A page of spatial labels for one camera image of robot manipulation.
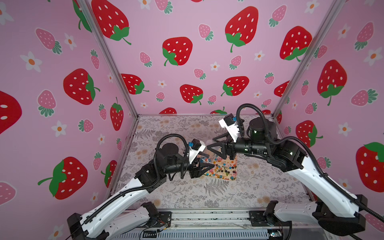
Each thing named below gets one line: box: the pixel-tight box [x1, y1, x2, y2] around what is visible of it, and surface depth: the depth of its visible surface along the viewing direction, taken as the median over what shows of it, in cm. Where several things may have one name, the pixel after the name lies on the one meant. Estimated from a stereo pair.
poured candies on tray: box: [205, 157, 237, 181], surface depth 92 cm
